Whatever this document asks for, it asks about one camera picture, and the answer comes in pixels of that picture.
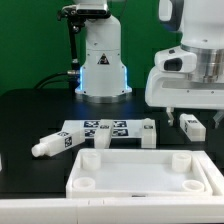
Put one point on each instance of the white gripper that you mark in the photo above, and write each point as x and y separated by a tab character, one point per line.
201	89

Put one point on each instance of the white desk tabletop tray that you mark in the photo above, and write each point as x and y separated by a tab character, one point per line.
98	173

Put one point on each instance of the white marker sheet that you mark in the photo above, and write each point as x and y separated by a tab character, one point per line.
120	128

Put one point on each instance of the white L-shaped fence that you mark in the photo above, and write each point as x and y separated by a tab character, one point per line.
155	210

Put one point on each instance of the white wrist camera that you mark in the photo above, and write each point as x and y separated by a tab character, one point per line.
175	60

